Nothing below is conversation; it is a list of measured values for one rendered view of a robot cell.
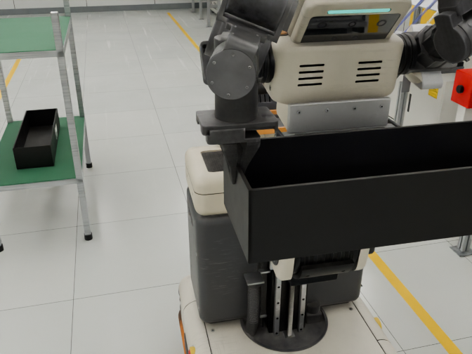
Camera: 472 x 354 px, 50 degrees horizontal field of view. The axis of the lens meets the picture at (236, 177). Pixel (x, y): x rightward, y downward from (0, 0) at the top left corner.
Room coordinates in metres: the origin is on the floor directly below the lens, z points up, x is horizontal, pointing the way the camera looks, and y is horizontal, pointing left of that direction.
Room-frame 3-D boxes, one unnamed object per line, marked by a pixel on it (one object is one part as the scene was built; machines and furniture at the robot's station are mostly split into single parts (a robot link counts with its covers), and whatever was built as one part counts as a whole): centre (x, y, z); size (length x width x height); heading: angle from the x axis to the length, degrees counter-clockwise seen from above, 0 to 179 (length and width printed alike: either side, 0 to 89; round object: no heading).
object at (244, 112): (0.65, 0.00, 1.21); 0.10 x 0.07 x 0.07; 102
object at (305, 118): (0.99, -0.22, 0.99); 0.28 x 0.16 x 0.22; 102
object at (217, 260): (1.36, -0.13, 0.59); 0.55 x 0.34 x 0.83; 102
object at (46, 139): (2.54, 1.05, 0.41); 0.57 x 0.17 x 0.11; 14
